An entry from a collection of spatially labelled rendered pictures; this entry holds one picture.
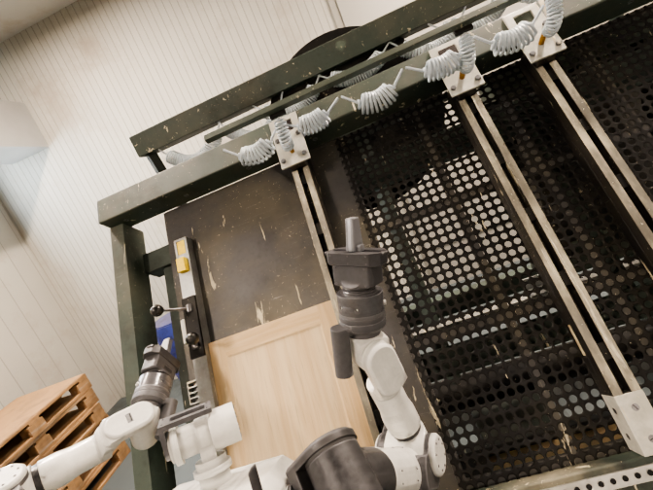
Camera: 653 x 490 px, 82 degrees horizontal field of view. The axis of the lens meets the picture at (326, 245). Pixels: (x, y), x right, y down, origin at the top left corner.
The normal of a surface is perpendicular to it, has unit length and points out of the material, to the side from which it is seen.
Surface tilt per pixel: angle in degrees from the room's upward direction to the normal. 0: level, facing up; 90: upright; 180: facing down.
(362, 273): 78
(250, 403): 57
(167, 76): 90
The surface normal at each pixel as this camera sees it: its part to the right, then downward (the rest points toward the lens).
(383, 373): 0.47, 0.10
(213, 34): -0.06, 0.25
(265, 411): -0.27, -0.27
